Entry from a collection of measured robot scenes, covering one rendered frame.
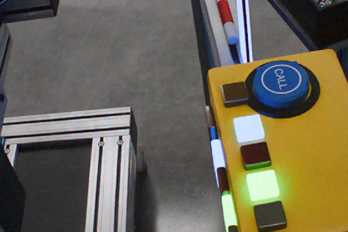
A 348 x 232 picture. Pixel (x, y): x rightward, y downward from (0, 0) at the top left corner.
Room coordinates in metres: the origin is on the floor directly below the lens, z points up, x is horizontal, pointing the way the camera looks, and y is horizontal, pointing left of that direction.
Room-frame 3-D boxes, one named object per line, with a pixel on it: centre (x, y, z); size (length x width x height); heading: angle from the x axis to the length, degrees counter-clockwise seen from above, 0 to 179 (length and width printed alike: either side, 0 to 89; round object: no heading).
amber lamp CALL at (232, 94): (0.33, -0.04, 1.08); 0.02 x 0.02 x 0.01; 89
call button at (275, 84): (0.33, -0.08, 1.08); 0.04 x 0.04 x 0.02
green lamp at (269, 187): (0.25, -0.04, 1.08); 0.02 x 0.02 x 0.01; 89
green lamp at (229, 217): (0.25, -0.02, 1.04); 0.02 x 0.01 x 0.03; 179
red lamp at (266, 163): (0.27, -0.05, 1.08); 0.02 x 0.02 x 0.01; 89
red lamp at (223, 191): (0.27, -0.02, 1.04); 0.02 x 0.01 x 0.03; 179
